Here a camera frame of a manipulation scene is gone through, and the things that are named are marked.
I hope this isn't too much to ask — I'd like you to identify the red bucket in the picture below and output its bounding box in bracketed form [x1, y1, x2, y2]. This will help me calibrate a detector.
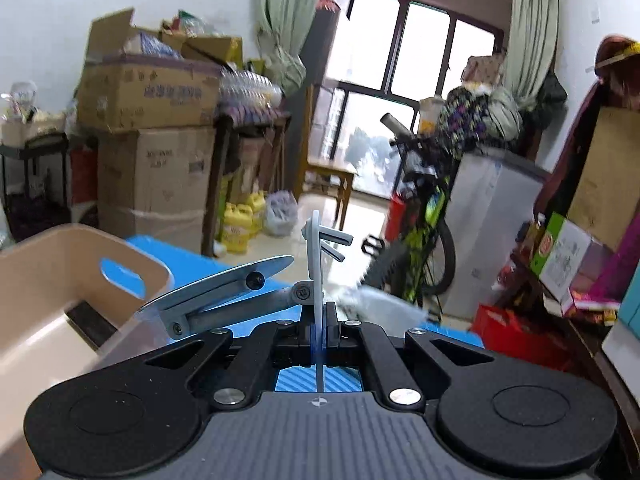
[384, 193, 406, 242]

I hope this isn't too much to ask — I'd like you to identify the beige plastic bin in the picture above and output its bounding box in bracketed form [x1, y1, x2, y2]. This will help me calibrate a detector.
[1, 224, 174, 479]

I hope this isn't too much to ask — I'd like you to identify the white freezer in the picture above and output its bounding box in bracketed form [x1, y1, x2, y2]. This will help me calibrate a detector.
[442, 148, 549, 321]

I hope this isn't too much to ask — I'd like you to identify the black metal shelf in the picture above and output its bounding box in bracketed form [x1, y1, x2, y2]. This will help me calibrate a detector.
[1, 131, 72, 243]

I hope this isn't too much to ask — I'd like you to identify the green black bicycle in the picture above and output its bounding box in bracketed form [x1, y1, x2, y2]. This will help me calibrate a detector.
[361, 113, 462, 308]

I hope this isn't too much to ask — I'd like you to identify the right green curtain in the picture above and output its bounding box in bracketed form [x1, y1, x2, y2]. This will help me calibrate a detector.
[502, 0, 560, 110]

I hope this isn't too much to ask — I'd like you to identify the left green curtain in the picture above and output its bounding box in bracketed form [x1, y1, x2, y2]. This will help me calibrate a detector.
[255, 0, 318, 96]

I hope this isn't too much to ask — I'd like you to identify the upper cardboard box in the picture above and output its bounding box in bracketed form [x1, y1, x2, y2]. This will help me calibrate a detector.
[77, 9, 222, 133]

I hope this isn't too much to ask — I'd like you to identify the green white box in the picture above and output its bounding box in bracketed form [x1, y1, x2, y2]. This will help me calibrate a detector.
[530, 212, 613, 301]

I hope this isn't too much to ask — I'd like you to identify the yellow detergent jug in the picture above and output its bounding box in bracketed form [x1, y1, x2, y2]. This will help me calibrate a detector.
[221, 203, 253, 254]

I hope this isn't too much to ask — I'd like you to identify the grey plastic bag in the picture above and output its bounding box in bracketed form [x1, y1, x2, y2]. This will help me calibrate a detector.
[264, 191, 298, 237]

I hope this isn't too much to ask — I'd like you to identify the green curtain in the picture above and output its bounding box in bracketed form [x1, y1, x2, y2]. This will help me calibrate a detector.
[255, 0, 318, 96]
[502, 0, 560, 110]

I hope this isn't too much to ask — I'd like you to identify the white phone stand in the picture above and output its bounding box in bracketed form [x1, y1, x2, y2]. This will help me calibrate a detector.
[139, 211, 352, 392]

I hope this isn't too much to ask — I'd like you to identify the wooden chair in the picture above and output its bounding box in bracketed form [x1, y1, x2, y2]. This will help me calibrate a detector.
[293, 86, 357, 230]

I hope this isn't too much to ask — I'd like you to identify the lower taped cardboard box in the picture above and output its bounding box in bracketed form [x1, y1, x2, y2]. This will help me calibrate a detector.
[98, 127, 215, 252]

